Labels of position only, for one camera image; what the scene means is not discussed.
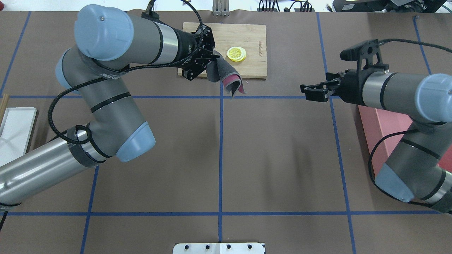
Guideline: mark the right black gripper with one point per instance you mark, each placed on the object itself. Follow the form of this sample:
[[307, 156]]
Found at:
[[352, 84]]

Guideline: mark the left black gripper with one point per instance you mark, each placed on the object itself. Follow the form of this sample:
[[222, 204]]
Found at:
[[184, 46]]

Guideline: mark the grey cleaning cloth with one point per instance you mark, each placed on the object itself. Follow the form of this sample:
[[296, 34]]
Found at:
[[219, 70]]

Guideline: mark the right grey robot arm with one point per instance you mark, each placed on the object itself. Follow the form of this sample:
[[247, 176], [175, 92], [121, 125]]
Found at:
[[402, 165]]

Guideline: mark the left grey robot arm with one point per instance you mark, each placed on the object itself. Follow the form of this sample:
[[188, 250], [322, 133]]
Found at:
[[109, 44]]

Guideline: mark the yellow lemon slice toy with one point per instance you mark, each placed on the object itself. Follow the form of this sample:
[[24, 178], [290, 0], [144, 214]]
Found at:
[[236, 54]]

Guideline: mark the white rectangular tray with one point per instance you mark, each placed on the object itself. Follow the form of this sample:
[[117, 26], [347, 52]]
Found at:
[[16, 130]]

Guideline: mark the wooden rod over tray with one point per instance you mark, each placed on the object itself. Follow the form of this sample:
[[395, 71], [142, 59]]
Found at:
[[3, 106]]

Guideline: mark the aluminium frame post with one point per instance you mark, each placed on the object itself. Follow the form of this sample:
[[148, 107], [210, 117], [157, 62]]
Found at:
[[221, 8]]

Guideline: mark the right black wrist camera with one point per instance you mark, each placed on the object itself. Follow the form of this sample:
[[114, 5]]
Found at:
[[367, 54]]

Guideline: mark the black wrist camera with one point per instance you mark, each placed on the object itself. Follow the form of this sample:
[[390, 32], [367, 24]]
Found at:
[[367, 54], [149, 12]]

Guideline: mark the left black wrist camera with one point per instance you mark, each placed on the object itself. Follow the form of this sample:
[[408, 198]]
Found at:
[[149, 12]]

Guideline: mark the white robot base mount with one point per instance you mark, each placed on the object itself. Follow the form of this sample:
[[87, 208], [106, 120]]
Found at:
[[220, 248]]

